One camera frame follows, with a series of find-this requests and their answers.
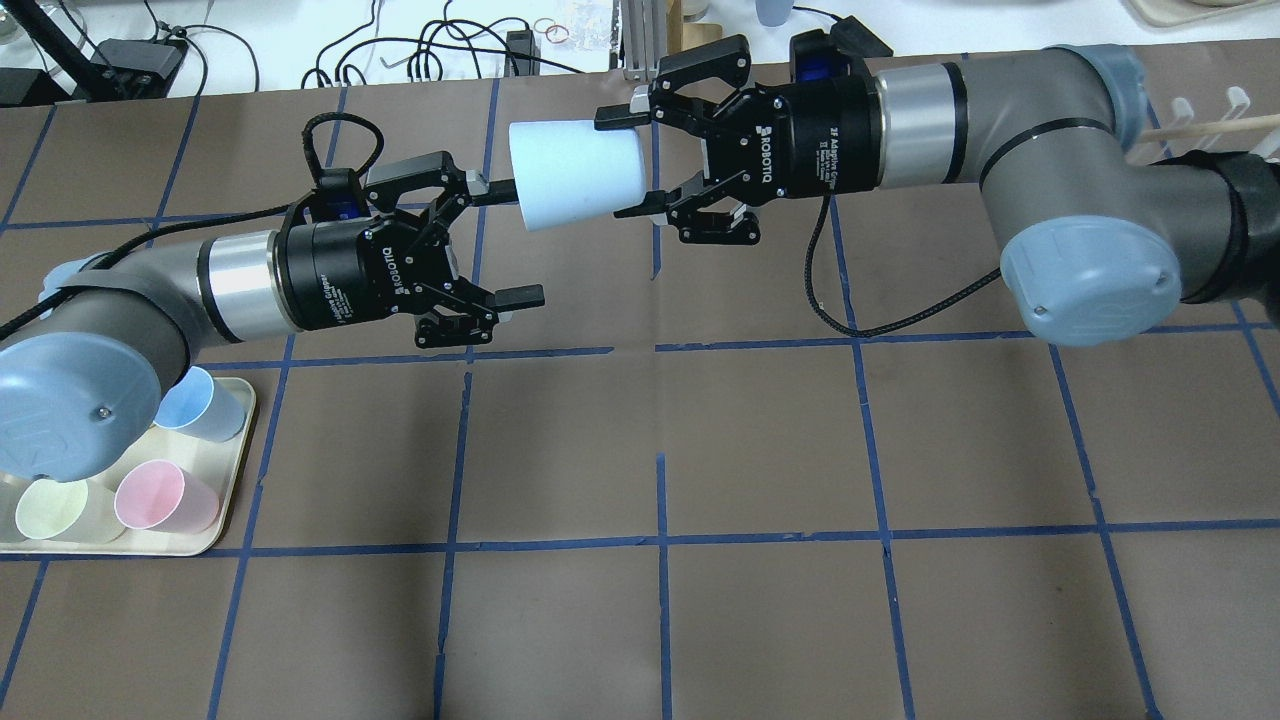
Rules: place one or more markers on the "pink plastic cup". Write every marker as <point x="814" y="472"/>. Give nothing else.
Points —
<point x="161" y="496"/>

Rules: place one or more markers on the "black monitor stand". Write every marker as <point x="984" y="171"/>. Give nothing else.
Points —
<point x="114" y="69"/>

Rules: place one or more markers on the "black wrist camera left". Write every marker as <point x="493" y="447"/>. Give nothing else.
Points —
<point x="338" y="196"/>

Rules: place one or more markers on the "light blue cup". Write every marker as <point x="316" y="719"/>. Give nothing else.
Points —
<point x="567" y="171"/>

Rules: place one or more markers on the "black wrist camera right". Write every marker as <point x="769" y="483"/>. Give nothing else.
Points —
<point x="817" y="55"/>

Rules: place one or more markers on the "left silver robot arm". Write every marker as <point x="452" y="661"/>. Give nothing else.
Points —
<point x="84" y="371"/>

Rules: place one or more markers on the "cream plastic tray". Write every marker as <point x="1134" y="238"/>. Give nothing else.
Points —
<point x="218" y="465"/>

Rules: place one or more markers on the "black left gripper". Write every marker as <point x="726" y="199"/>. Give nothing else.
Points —
<point x="335" y="275"/>

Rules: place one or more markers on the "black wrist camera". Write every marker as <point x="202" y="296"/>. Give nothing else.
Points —
<point x="817" y="55"/>
<point x="338" y="196"/>

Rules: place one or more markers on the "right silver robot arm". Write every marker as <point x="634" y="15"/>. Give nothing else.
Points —
<point x="1094" y="249"/>

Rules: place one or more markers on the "black power adapter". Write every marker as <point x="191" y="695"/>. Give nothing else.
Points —
<point x="860" y="35"/>

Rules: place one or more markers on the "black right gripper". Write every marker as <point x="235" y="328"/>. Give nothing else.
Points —
<point x="818" y="130"/>

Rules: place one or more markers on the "aluminium frame post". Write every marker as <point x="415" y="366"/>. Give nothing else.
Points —
<point x="642" y="34"/>

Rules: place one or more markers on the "white wire cup rack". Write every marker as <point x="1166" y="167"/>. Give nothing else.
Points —
<point x="1184" y="129"/>

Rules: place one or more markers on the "cream plastic cup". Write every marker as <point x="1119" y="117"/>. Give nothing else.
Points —
<point x="80" y="512"/>

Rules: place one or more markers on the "blue cup on desk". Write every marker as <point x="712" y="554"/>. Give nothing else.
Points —
<point x="773" y="13"/>

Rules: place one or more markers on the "blue cup on tray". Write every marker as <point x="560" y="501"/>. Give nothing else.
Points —
<point x="199" y="406"/>

